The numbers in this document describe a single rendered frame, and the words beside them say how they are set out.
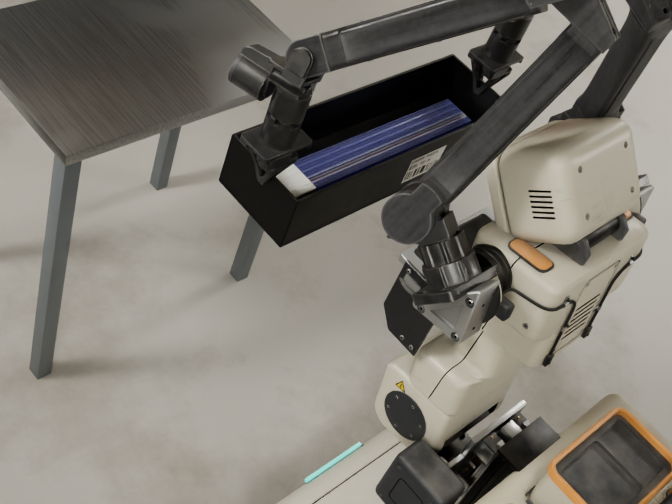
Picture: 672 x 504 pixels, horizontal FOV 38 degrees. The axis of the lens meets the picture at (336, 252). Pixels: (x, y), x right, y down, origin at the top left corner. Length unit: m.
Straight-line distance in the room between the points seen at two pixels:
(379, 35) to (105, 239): 1.67
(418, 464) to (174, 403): 0.99
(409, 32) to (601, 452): 0.81
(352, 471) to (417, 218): 1.02
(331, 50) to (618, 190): 0.48
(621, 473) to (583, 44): 0.78
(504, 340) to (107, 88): 1.02
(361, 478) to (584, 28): 1.30
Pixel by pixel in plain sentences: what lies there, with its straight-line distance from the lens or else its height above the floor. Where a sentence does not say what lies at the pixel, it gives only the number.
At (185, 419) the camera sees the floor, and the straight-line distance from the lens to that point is 2.61.
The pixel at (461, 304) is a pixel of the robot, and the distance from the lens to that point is 1.45.
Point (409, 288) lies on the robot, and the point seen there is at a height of 1.01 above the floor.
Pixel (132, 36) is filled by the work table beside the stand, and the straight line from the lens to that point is 2.32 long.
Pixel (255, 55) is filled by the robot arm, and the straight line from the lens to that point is 1.50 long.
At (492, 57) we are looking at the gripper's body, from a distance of 1.92.
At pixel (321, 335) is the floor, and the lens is 2.87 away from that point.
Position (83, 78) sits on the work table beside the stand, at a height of 0.80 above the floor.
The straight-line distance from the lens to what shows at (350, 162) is 1.77.
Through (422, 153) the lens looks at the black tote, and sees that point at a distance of 1.78.
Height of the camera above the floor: 2.20
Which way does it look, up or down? 45 degrees down
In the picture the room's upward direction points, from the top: 24 degrees clockwise
